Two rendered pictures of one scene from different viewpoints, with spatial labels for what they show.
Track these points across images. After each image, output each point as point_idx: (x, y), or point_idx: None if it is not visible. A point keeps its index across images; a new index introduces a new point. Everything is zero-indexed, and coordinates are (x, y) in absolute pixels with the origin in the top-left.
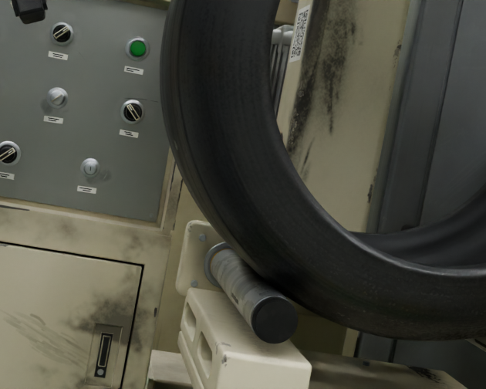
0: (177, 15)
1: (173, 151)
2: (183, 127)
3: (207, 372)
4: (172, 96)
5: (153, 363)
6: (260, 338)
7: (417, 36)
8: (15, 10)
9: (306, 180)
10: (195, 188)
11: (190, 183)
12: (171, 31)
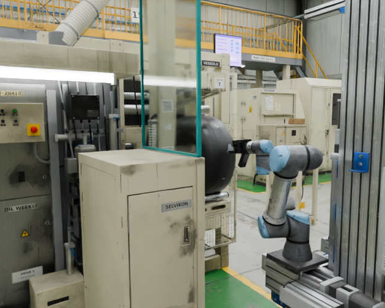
0: (233, 159)
1: (212, 181)
2: (232, 174)
3: (221, 208)
4: (231, 170)
5: (62, 284)
6: (227, 197)
7: (120, 142)
8: (244, 165)
9: None
10: (226, 183)
11: (220, 183)
12: (231, 161)
